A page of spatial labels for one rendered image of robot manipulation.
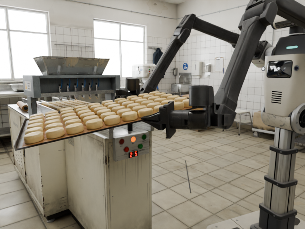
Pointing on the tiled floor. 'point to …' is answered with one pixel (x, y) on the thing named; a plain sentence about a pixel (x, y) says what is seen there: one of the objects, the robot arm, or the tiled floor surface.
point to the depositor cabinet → (41, 170)
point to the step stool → (242, 119)
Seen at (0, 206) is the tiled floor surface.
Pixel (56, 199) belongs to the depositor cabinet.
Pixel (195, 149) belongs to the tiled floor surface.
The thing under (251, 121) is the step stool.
